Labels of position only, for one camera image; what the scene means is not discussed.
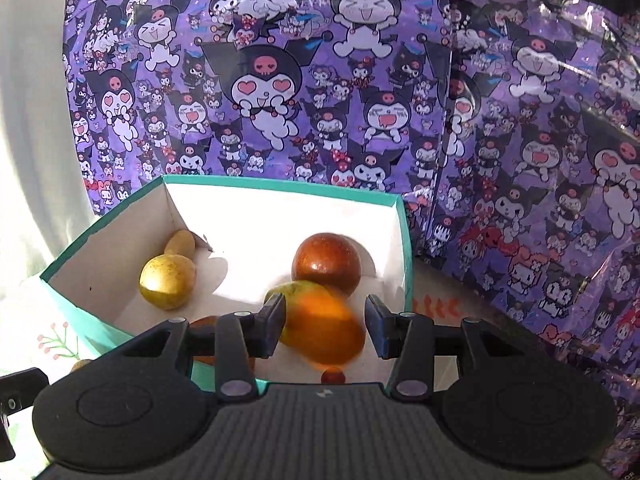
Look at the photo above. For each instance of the yellow green pear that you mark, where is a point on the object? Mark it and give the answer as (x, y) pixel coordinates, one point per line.
(167, 281)

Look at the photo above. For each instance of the purple cartoon print sheet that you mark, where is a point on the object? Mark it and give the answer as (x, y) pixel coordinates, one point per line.
(510, 128)

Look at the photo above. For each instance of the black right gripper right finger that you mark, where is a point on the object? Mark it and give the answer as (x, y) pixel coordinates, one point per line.
(413, 342)

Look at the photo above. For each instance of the red cherry tomato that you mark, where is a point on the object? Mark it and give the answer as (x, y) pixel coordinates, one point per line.
(333, 375)

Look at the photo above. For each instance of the spotted yellow pear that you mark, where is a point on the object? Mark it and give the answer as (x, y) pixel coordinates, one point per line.
(290, 294)

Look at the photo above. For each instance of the orange mandarin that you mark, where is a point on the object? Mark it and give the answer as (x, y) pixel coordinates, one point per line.
(322, 328)

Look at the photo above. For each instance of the dark red apple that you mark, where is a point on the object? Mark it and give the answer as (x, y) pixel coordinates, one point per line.
(330, 260)

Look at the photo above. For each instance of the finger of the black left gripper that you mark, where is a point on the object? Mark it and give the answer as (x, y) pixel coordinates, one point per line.
(18, 391)

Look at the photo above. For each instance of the white curtain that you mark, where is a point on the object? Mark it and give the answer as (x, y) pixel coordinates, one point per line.
(44, 204)

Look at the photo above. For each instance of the brown kiwi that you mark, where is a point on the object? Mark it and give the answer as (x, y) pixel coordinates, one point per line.
(181, 243)

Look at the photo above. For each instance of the teal cardboard box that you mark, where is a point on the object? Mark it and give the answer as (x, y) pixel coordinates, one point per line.
(247, 230)

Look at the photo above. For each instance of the large red apple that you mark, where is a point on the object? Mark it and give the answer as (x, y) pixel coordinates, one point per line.
(205, 330)

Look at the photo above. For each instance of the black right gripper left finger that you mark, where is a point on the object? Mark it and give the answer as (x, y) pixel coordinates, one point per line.
(239, 337)

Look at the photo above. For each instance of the floral white tablecloth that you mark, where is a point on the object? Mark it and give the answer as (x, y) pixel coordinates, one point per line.
(35, 333)

